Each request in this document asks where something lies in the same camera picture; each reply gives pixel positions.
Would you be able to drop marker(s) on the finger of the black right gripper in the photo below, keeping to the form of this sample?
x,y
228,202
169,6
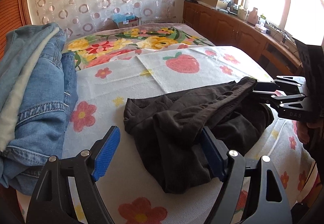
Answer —
x,y
283,83
279,102

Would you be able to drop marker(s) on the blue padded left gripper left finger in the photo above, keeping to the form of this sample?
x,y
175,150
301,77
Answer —
x,y
103,151

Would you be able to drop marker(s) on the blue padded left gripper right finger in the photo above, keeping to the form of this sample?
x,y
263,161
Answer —
x,y
215,152

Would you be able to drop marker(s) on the black pants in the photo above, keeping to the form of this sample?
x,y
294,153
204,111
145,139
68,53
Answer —
x,y
167,129

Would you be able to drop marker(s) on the person's right hand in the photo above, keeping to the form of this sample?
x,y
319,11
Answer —
x,y
303,128

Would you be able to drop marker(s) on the wooden cabinet row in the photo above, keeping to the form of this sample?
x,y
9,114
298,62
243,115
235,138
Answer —
x,y
224,29

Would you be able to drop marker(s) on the blue denim jeans pile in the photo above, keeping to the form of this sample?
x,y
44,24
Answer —
x,y
43,116

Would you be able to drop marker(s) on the white pink bottle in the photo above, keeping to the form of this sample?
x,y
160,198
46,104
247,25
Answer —
x,y
253,17

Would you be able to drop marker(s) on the colourful floral blanket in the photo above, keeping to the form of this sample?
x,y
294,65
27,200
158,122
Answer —
x,y
111,45

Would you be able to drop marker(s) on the cardboard box on cabinet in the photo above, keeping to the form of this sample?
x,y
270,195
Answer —
x,y
221,4

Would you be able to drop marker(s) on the blue tissue cardboard box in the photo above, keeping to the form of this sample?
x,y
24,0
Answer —
x,y
125,20

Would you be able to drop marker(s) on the orange wooden slatted door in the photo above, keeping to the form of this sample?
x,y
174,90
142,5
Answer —
x,y
14,14

